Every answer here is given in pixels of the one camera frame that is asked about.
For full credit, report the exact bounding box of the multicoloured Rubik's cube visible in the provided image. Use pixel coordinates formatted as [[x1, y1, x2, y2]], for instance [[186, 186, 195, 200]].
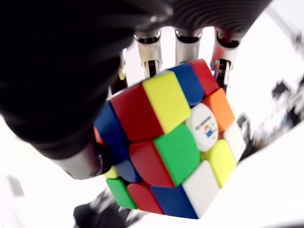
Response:
[[93, 58, 247, 219]]

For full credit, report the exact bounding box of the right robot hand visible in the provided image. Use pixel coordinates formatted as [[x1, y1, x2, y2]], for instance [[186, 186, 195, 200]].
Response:
[[0, 0, 271, 181]]

